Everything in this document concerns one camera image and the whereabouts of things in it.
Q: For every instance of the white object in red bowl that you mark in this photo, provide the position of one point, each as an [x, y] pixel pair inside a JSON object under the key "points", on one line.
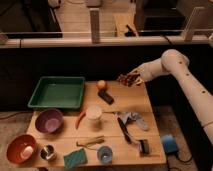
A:
{"points": [[27, 152]]}

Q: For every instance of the wooden board top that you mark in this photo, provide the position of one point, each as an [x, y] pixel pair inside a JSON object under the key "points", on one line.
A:
{"points": [[132, 99]]}

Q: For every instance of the red chili pepper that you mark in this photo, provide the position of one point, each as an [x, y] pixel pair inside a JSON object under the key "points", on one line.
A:
{"points": [[79, 118]]}

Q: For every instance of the small metal cup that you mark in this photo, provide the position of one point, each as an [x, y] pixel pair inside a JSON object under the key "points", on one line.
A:
{"points": [[48, 153]]}

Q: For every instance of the red bowl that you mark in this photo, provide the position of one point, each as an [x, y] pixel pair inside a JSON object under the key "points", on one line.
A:
{"points": [[17, 145]]}

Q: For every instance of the bunch of red grapes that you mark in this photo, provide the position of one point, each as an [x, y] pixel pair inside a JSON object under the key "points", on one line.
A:
{"points": [[129, 79]]}

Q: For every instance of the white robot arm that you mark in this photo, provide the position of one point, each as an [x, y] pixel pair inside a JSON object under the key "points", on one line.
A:
{"points": [[175, 63]]}

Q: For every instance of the orange fruit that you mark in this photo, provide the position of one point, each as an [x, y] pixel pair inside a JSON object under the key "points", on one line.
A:
{"points": [[101, 85]]}

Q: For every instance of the purple bowl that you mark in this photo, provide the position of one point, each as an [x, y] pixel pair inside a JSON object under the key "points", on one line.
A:
{"points": [[49, 121]]}

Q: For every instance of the black rectangular block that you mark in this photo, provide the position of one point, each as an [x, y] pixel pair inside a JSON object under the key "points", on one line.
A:
{"points": [[106, 97]]}

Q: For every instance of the green plastic tray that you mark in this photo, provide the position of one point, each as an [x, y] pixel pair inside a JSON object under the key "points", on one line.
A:
{"points": [[58, 92]]}

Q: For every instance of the white cup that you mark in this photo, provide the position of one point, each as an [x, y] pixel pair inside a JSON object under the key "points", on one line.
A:
{"points": [[93, 114]]}

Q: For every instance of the teal sponge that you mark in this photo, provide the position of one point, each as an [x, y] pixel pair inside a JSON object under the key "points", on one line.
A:
{"points": [[75, 158]]}

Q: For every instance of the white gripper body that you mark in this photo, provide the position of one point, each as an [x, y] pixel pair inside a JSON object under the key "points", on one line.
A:
{"points": [[139, 75]]}

